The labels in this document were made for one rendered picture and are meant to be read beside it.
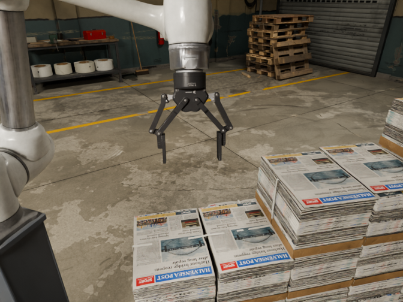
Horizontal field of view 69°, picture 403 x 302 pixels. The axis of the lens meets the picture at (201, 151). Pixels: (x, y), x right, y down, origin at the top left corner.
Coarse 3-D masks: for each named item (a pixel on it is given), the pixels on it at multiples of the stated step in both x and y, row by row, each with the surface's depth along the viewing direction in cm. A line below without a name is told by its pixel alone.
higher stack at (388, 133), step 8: (392, 104) 130; (400, 104) 126; (392, 112) 130; (400, 112) 126; (392, 120) 130; (400, 120) 127; (384, 128) 135; (392, 128) 131; (400, 128) 127; (384, 136) 136; (392, 136) 132; (400, 136) 127; (400, 144) 128; (392, 152) 133; (400, 296) 136
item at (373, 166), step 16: (352, 144) 138; (368, 144) 138; (336, 160) 124; (352, 160) 125; (368, 160) 125; (384, 160) 125; (400, 160) 125; (368, 176) 113; (384, 176) 113; (400, 176) 114; (384, 192) 104
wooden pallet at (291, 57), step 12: (276, 48) 656; (288, 48) 680; (300, 48) 705; (276, 60) 652; (288, 60) 668; (300, 60) 691; (276, 72) 664; (288, 72) 690; (300, 72) 696; (312, 72) 721
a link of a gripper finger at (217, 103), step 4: (216, 92) 69; (216, 96) 69; (216, 100) 69; (216, 104) 69; (220, 104) 69; (220, 108) 70; (220, 112) 70; (224, 112) 70; (224, 116) 70; (224, 120) 70; (228, 120) 71; (228, 124) 71; (228, 128) 71; (232, 128) 71
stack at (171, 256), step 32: (160, 224) 124; (192, 224) 124; (224, 224) 124; (256, 224) 124; (160, 256) 109; (192, 256) 109; (224, 256) 109; (256, 256) 109; (288, 256) 109; (320, 256) 111; (352, 256) 115; (384, 256) 119; (160, 288) 100; (192, 288) 103; (224, 288) 108; (256, 288) 111; (288, 288) 116; (352, 288) 124; (384, 288) 130
